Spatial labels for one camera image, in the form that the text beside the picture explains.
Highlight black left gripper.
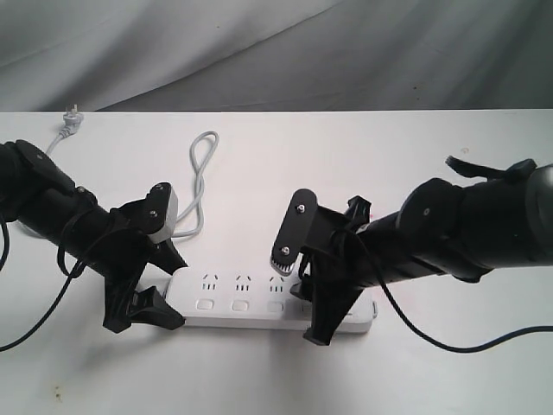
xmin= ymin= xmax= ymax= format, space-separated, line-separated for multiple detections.
xmin=101 ymin=201 xmax=188 ymax=333

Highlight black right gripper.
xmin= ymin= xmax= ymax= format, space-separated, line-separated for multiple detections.
xmin=289 ymin=196 xmax=378 ymax=345

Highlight white five-outlet power strip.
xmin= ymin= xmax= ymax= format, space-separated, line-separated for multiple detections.
xmin=166 ymin=268 xmax=378 ymax=337

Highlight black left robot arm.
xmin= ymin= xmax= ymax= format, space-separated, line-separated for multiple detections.
xmin=1 ymin=140 xmax=187 ymax=333

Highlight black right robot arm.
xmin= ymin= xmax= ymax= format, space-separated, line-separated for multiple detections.
xmin=293 ymin=157 xmax=552 ymax=346

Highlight grey backdrop cloth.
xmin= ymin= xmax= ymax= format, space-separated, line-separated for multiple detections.
xmin=1 ymin=1 xmax=552 ymax=112

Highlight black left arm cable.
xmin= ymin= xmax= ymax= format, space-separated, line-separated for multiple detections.
xmin=0 ymin=207 xmax=130 ymax=352

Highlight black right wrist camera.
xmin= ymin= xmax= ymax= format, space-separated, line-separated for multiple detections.
xmin=270 ymin=188 xmax=318 ymax=277

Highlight white wall plug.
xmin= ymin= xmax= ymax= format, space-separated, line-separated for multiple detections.
xmin=63 ymin=105 xmax=84 ymax=133

